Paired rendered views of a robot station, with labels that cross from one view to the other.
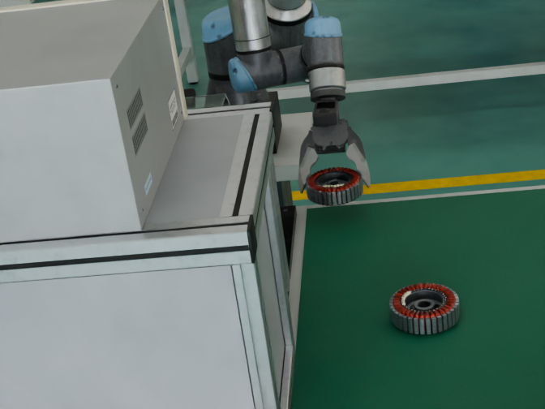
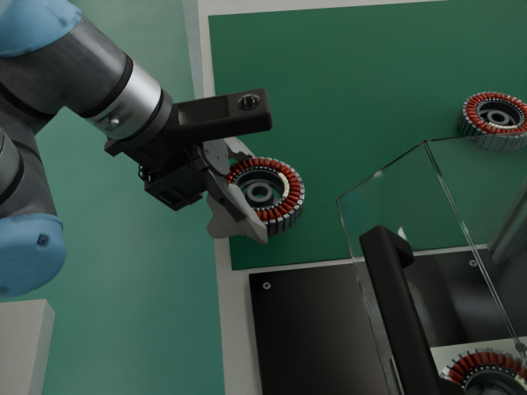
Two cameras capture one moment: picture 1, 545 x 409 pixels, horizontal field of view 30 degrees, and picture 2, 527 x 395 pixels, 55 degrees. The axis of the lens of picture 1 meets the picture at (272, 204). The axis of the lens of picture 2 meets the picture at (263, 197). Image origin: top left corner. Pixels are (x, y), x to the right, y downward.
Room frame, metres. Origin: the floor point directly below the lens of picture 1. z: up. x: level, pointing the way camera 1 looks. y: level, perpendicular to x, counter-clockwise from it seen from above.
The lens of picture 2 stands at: (1.91, 0.28, 1.31)
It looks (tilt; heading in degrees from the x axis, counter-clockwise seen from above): 50 degrees down; 256
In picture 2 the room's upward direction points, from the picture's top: straight up
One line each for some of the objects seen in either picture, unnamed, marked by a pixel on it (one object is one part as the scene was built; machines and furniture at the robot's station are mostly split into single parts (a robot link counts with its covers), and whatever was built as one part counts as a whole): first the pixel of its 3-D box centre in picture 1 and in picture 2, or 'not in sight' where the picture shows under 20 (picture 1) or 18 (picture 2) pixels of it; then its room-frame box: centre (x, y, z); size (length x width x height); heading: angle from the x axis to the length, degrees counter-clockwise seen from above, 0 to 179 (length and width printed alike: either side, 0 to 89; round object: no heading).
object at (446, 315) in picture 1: (424, 307); (496, 121); (1.41, -0.22, 0.77); 0.11 x 0.11 x 0.04
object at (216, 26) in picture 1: (231, 37); not in sight; (2.28, 0.04, 1.01); 0.13 x 0.12 x 0.14; 102
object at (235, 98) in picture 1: (234, 86); not in sight; (2.28, 0.05, 0.89); 0.15 x 0.15 x 0.10
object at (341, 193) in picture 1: (334, 186); (259, 195); (1.82, -0.13, 0.82); 0.11 x 0.11 x 0.04
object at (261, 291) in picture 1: (268, 312); not in sight; (1.23, 0.03, 0.91); 0.28 x 0.03 x 0.32; 173
